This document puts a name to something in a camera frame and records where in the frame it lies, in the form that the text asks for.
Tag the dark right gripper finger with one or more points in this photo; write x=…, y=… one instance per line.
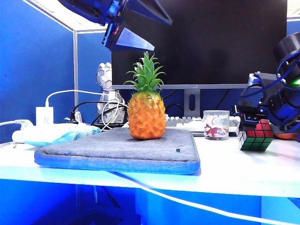
x=249, y=120
x=248, y=106

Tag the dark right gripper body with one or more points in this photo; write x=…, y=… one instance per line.
x=279, y=107

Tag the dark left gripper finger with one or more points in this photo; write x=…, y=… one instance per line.
x=136, y=41
x=152, y=11

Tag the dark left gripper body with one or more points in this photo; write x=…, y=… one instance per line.
x=116, y=30

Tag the Rubik's cube with black frame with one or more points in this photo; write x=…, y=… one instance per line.
x=256, y=138

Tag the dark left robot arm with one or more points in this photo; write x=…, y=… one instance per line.
x=86, y=9

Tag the orange red round fruit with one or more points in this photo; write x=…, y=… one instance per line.
x=284, y=136

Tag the clear plastic jar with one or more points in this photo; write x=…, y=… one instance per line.
x=215, y=126

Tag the purple object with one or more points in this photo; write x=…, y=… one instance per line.
x=298, y=137

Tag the silver robot figurine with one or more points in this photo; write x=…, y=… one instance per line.
x=105, y=77

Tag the grey monitor stand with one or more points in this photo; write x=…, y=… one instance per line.
x=186, y=110

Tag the white and grey keyboard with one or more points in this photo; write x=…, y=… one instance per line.
x=185, y=123

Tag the black computer monitor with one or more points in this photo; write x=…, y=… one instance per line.
x=211, y=47

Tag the plastic pineapple with green crown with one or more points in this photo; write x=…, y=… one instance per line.
x=146, y=117

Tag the black power plug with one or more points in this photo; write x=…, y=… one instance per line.
x=73, y=118

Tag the grey felt laptop sleeve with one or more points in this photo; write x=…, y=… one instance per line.
x=117, y=150

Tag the white charger adapter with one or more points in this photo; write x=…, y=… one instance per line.
x=44, y=116

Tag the blue white tissue pack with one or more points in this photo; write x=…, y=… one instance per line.
x=70, y=136

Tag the white power strip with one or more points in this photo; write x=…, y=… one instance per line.
x=18, y=136

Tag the dark wrist camera box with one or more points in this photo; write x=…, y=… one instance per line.
x=269, y=80

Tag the grey partition post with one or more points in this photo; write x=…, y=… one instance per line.
x=75, y=70

